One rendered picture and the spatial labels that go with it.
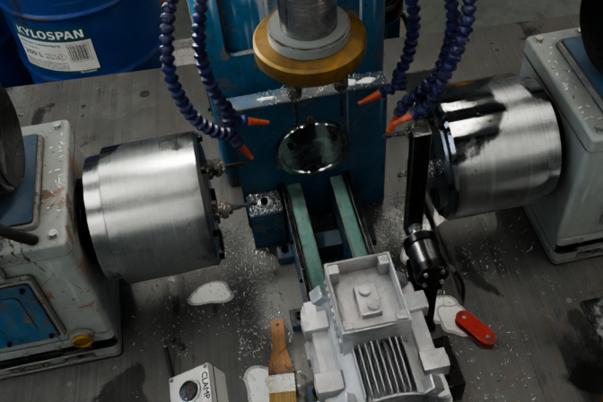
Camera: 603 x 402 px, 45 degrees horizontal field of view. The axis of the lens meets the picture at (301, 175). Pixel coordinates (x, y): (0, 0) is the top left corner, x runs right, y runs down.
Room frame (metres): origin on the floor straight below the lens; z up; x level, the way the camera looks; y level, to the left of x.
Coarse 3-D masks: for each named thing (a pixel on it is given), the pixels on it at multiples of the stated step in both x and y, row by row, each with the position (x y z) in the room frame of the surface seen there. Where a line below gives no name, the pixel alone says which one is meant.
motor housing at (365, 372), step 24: (408, 288) 0.61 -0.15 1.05; (312, 336) 0.54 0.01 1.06; (312, 360) 0.51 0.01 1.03; (336, 360) 0.49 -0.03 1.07; (360, 360) 0.48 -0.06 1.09; (384, 360) 0.47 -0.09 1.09; (408, 360) 0.46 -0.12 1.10; (360, 384) 0.44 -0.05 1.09; (384, 384) 0.44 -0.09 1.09; (408, 384) 0.43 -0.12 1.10
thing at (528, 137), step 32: (448, 96) 0.92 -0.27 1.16; (480, 96) 0.92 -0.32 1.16; (512, 96) 0.91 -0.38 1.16; (544, 96) 0.91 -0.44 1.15; (448, 128) 0.86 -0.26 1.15; (480, 128) 0.85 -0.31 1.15; (512, 128) 0.85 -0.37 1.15; (544, 128) 0.85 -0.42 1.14; (448, 160) 0.83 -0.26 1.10; (480, 160) 0.81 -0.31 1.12; (512, 160) 0.81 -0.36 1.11; (544, 160) 0.81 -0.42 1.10; (448, 192) 0.81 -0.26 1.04; (480, 192) 0.78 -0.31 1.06; (512, 192) 0.79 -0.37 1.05; (544, 192) 0.82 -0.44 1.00
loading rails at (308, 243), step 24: (288, 192) 0.95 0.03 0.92; (336, 192) 0.93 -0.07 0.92; (288, 216) 0.88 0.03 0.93; (336, 216) 0.91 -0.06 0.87; (360, 216) 0.86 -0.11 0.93; (312, 240) 0.82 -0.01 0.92; (336, 240) 0.87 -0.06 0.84; (360, 240) 0.81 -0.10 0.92; (312, 264) 0.77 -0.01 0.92; (312, 288) 0.71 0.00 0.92; (312, 384) 0.58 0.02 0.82
